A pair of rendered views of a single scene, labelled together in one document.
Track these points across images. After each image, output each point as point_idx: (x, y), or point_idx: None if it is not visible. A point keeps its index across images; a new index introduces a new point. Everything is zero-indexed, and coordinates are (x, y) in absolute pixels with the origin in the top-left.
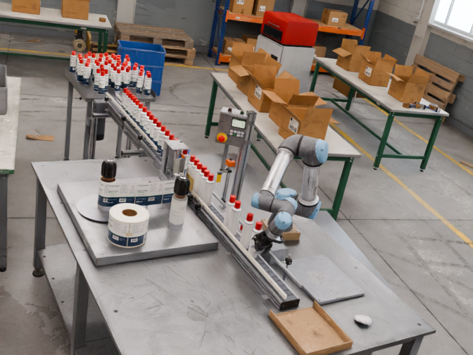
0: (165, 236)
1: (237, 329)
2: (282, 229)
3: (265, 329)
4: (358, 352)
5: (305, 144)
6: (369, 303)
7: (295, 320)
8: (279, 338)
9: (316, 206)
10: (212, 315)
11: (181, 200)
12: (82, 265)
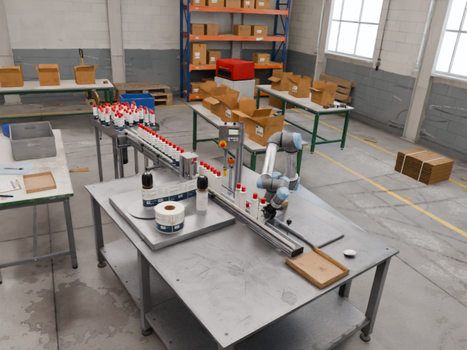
0: (197, 220)
1: (267, 276)
2: (283, 200)
3: (285, 272)
4: (354, 276)
5: (285, 137)
6: (349, 241)
7: (305, 262)
8: (297, 276)
9: (297, 180)
10: (247, 270)
11: (204, 192)
12: (143, 251)
